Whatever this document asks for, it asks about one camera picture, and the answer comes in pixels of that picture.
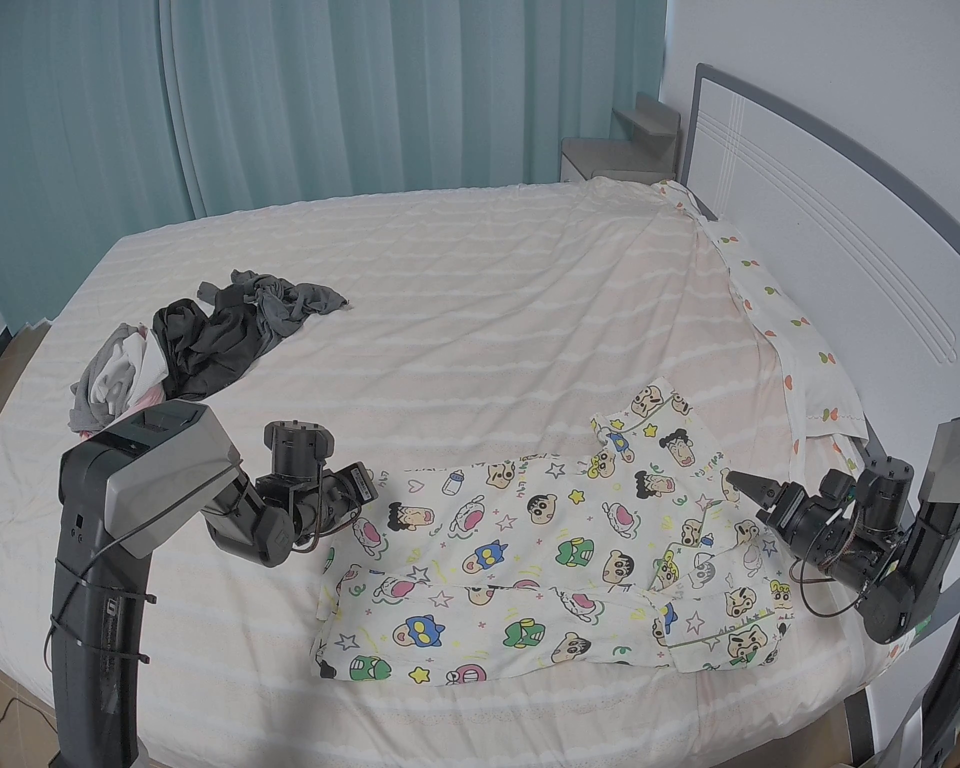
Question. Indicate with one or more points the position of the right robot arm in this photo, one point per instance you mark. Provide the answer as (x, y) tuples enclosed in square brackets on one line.
[(900, 592)]

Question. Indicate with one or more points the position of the dark grey garment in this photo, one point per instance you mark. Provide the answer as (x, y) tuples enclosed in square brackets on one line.
[(315, 298)]

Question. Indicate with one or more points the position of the white heart printed pillow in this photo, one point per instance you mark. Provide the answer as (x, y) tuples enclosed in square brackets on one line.
[(817, 382)]

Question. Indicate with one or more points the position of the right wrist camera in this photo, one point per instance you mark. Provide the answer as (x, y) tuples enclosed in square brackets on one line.
[(836, 487)]

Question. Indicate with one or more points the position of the blue-green curtain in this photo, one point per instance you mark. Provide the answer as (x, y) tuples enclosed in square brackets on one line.
[(412, 97), (75, 150)]

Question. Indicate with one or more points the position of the white printed pyjama top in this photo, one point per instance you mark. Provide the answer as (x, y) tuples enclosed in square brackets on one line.
[(525, 555)]

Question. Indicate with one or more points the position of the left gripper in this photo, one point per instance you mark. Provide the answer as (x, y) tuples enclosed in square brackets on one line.
[(341, 499)]

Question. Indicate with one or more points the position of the pink garment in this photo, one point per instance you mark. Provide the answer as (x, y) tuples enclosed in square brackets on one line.
[(146, 400)]

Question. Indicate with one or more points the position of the white garment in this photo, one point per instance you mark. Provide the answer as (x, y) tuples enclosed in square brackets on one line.
[(150, 364)]

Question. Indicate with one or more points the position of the black garment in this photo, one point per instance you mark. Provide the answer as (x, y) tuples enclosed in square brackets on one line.
[(202, 360)]

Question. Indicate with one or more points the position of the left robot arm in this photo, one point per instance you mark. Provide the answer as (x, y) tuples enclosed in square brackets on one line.
[(97, 600)]

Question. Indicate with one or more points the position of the grey bedside table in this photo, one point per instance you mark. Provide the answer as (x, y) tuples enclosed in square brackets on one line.
[(607, 157)]

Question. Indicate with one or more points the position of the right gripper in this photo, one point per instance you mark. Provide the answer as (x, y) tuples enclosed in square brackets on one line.
[(806, 525)]

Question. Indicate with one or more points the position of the bed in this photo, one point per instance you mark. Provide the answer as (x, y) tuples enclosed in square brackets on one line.
[(487, 300)]

